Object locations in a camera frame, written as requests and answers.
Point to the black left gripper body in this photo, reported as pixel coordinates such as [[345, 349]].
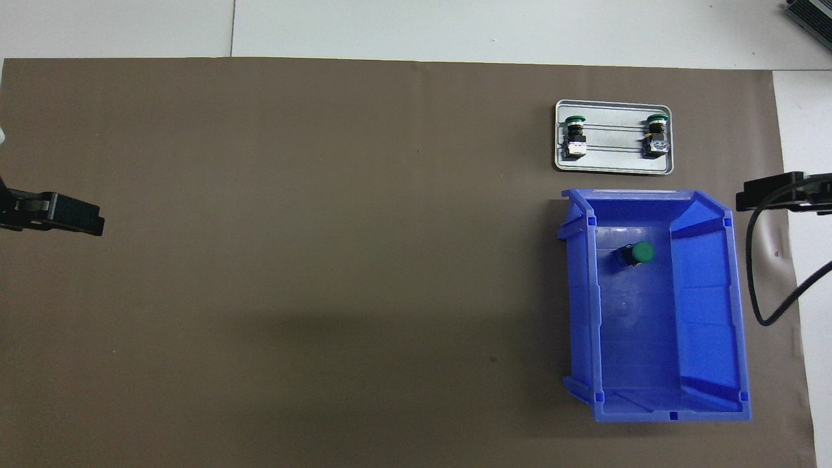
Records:
[[10, 209]]

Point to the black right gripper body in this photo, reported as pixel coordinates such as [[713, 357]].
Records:
[[820, 194]]

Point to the green push button switch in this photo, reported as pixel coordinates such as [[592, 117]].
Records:
[[640, 253]]

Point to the green push button blue label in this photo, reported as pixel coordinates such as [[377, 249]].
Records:
[[655, 138]]

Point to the green push button white label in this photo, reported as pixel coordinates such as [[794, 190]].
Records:
[[575, 140]]

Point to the grey metal tray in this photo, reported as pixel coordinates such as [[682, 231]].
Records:
[[614, 166]]

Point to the grey ribbed metal device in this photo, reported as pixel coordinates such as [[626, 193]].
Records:
[[812, 16]]

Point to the blue plastic storage bin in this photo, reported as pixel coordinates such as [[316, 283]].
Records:
[[640, 338]]

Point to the brown paper table mat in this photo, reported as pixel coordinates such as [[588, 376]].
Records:
[[325, 260]]

